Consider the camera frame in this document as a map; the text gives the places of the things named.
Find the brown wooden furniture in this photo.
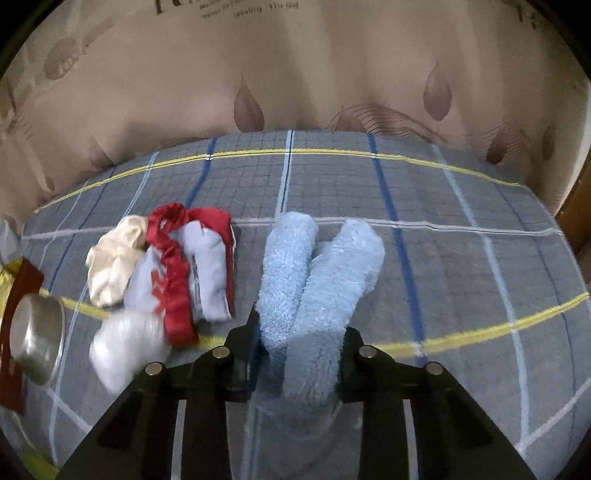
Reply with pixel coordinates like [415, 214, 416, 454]
[556, 158, 591, 254]

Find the gold metal tray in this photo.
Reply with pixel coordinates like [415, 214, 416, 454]
[1, 257, 44, 414]

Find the beige leaf pattern curtain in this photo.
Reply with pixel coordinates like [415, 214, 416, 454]
[1, 1, 590, 223]

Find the stainless steel bowl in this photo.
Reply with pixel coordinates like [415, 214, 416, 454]
[18, 294, 65, 386]

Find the light blue fluffy towel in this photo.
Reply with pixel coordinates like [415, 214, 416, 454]
[256, 212, 385, 410]

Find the cream satin scrunchie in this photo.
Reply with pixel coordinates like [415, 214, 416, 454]
[85, 215, 147, 308]

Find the white fluffy cloth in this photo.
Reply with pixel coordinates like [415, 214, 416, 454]
[89, 309, 171, 394]

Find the green cardboard box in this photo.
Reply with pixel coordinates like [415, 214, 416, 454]
[19, 450, 59, 480]

